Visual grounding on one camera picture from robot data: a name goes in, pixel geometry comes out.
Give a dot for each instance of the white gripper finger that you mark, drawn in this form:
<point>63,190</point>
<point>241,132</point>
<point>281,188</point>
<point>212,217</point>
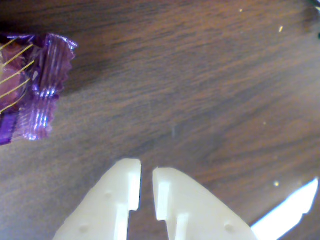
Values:
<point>105,205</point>
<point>200,212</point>

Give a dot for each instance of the small purple wrapped candy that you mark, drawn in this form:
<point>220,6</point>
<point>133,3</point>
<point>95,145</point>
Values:
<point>45,75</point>

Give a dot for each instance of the white paper-wrapped straw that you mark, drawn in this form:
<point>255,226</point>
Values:
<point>282,215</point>

